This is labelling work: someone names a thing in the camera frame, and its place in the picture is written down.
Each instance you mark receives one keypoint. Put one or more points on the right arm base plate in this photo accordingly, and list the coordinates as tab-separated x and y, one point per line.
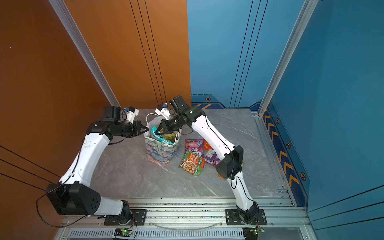
237	217

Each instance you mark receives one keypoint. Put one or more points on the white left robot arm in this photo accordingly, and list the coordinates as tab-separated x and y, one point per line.
72	195

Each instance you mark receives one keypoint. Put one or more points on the purple snack packet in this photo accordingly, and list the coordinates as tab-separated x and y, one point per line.
211	157

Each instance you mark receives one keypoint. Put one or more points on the right aluminium corner post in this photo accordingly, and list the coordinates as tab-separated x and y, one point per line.
294	38

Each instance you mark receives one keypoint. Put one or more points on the floral paper gift bag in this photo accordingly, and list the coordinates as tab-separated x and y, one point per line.
159	153

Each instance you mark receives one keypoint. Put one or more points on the teal Fox's mint candy bag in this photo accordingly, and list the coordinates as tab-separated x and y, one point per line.
159	137

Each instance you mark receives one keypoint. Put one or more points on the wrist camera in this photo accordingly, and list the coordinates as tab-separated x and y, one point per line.
131	113
162	110

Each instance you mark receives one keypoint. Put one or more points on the red snack packet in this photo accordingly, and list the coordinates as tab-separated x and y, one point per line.
207	146

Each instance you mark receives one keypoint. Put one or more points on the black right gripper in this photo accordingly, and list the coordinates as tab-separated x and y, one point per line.
164	123

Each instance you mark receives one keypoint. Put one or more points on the orange green noodle snack bag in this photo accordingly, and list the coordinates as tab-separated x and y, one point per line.
192	164

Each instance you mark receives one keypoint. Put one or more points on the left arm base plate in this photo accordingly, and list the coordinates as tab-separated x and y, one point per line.
135	217

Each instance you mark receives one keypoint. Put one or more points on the purple Fox's berries candy bag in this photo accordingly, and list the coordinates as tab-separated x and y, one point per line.
195	146

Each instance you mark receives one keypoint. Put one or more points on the left green circuit board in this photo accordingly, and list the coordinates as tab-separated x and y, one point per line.
123	233

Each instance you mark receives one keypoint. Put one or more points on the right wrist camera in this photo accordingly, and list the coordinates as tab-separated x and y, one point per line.
162	110

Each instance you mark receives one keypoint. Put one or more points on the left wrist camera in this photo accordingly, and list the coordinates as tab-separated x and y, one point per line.
131	113

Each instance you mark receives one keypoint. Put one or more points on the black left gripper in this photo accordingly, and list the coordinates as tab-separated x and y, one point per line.
137	125

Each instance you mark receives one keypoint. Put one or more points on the left aluminium corner post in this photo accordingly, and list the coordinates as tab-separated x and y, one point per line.
76	36

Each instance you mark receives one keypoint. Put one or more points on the aluminium front rail frame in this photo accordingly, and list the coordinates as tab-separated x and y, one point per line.
197	218

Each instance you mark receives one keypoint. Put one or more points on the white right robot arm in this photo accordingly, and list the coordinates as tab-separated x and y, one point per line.
231	156

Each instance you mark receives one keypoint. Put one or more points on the yellow snack bag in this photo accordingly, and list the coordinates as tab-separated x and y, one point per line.
170	137

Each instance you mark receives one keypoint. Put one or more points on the green circuit board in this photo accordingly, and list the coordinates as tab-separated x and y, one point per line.
123	233
257	231

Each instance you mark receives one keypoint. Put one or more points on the right green circuit board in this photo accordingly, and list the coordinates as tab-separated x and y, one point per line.
257	231

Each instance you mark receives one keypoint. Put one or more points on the aluminium corner post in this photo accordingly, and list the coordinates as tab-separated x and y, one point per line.
294	38
76	36

